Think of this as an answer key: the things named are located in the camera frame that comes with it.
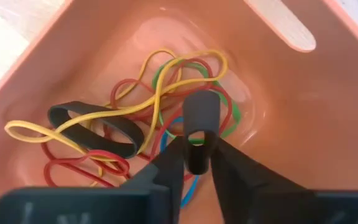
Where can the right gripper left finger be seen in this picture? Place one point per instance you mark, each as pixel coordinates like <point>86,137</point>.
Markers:
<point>135,205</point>

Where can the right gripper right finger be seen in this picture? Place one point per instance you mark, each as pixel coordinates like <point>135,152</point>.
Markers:
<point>275,205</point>

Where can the blue rubber band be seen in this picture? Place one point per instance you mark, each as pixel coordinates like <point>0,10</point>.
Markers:
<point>163,141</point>

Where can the black wide rubber band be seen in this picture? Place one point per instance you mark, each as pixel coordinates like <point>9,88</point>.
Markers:
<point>104,142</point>
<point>200,109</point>

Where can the red rubber band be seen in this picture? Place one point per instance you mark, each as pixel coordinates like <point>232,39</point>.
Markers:
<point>229,109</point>
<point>47,174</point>

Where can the green rubber band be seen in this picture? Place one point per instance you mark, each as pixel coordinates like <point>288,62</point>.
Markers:
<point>236,115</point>

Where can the yellow rubber band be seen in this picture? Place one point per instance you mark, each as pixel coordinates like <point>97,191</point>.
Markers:
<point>162,50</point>
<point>8,129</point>

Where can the orange plastic bin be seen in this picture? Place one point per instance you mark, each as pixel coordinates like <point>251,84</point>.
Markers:
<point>291,124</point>

